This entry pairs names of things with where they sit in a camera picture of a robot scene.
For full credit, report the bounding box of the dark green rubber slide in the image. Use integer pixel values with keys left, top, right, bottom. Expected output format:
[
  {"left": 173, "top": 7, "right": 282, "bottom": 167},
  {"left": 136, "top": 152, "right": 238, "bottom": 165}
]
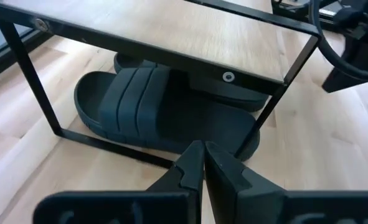
[
  {"left": 113, "top": 52, "right": 270, "bottom": 113},
  {"left": 73, "top": 67, "right": 261, "bottom": 162}
]

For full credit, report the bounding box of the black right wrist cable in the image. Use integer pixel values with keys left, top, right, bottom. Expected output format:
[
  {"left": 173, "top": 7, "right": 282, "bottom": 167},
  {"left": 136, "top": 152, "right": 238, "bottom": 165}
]
[{"left": 308, "top": 0, "right": 368, "bottom": 83}]

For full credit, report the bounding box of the black frame wooden shelf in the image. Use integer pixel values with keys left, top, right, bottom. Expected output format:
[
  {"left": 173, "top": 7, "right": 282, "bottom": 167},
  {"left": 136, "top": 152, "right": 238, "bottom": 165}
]
[{"left": 0, "top": 0, "right": 323, "bottom": 170}]

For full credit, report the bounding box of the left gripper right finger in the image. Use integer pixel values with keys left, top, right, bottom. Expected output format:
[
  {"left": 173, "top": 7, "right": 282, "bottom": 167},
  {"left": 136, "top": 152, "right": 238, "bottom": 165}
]
[{"left": 204, "top": 140, "right": 368, "bottom": 224}]

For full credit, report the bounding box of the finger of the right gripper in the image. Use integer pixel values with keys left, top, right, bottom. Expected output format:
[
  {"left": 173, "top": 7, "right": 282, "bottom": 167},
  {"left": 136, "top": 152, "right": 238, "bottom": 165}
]
[{"left": 322, "top": 65, "right": 368, "bottom": 94}]

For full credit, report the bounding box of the black table frame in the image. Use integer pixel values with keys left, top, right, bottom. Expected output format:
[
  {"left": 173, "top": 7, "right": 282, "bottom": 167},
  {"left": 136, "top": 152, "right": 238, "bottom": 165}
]
[{"left": 0, "top": 29, "right": 54, "bottom": 85}]

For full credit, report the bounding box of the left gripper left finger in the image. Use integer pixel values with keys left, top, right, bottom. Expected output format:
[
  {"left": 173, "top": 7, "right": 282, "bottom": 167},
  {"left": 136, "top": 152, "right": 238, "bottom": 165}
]
[{"left": 32, "top": 139, "right": 205, "bottom": 224}]

